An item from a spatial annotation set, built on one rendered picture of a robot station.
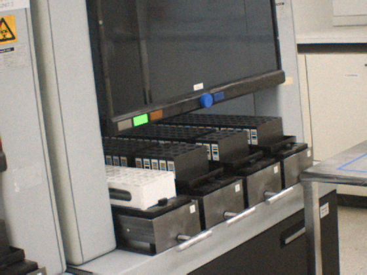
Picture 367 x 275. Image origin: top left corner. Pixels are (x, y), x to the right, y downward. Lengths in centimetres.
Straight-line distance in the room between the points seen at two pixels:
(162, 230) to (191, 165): 22
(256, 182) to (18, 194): 59
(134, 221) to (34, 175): 24
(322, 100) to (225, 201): 235
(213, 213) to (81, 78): 40
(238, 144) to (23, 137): 61
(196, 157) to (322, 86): 231
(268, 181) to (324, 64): 218
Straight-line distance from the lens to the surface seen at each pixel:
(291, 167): 180
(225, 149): 171
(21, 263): 125
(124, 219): 148
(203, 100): 160
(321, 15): 439
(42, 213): 135
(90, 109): 141
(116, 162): 169
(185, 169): 160
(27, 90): 131
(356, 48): 381
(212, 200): 156
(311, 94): 393
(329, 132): 392
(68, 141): 138
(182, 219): 149
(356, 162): 164
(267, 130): 184
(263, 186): 171
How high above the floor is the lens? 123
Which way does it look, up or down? 11 degrees down
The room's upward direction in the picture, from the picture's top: 6 degrees counter-clockwise
